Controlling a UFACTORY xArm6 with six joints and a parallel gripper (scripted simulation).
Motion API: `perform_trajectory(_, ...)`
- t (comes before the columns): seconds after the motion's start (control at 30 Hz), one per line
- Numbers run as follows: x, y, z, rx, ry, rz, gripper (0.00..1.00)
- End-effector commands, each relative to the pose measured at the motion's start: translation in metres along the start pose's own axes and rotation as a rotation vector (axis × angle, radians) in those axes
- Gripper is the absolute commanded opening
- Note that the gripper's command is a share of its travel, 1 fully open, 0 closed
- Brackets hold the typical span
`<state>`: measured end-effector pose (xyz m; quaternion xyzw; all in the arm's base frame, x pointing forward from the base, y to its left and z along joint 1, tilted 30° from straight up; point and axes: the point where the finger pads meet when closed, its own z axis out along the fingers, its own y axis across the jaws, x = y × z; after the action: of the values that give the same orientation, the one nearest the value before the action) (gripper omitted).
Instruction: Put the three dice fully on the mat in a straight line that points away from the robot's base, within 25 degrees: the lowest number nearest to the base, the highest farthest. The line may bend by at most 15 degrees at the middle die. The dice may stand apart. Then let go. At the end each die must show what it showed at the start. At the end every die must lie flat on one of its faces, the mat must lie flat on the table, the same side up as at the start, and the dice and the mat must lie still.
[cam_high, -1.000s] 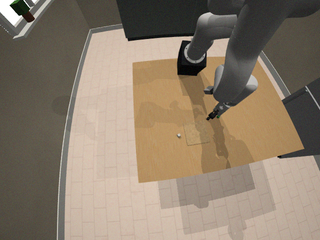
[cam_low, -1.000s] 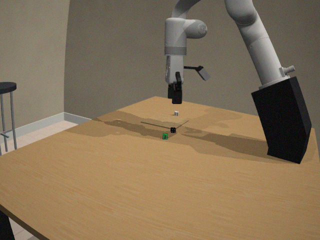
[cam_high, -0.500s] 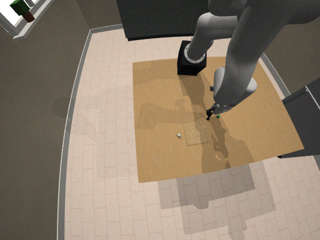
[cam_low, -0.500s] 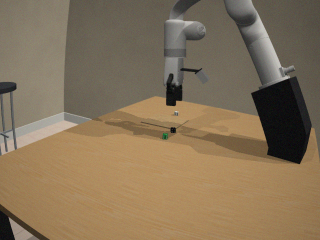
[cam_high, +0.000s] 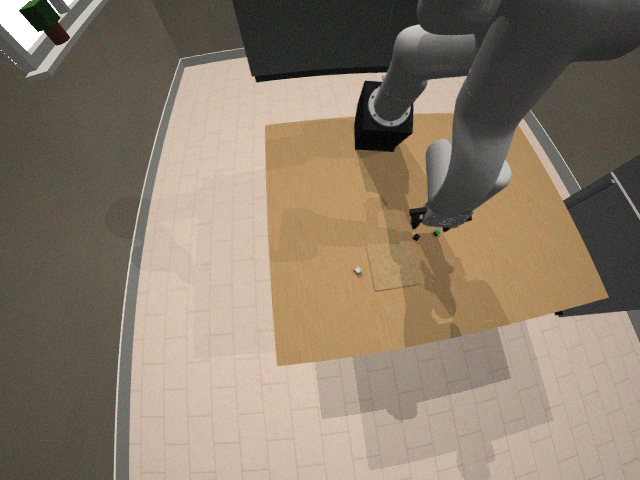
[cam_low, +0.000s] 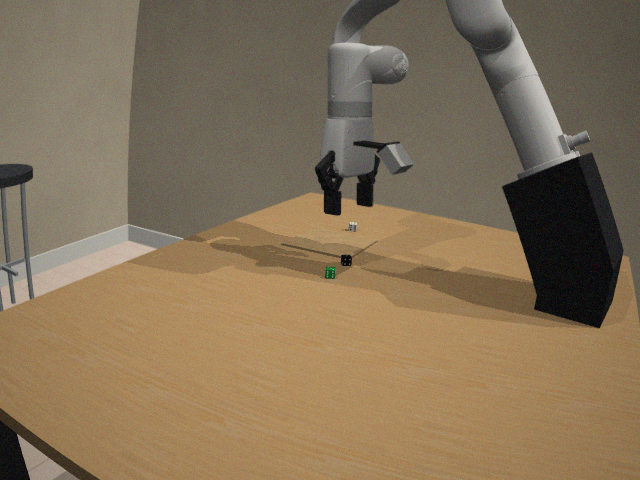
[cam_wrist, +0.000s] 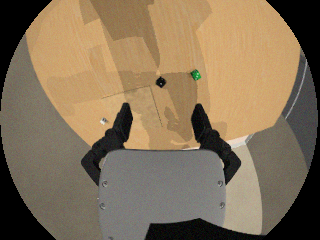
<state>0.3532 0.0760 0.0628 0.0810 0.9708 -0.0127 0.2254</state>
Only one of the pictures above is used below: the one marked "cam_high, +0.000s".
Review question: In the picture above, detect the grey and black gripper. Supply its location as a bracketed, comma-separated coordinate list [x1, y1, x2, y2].
[409, 202, 475, 232]

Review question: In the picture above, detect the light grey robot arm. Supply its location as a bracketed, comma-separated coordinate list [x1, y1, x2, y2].
[368, 0, 640, 217]

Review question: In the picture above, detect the brown mat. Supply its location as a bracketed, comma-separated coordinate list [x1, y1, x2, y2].
[366, 240, 420, 291]

